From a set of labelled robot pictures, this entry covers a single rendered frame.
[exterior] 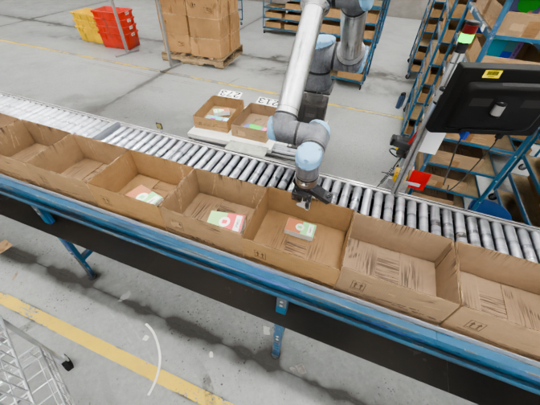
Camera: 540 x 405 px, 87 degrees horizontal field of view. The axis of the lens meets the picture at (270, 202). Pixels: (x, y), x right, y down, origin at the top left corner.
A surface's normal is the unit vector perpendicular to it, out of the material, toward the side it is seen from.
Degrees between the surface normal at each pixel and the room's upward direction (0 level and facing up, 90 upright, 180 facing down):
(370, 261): 1
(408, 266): 1
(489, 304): 0
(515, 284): 89
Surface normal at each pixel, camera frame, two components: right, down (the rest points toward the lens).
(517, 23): -0.36, 0.66
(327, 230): 0.01, -0.62
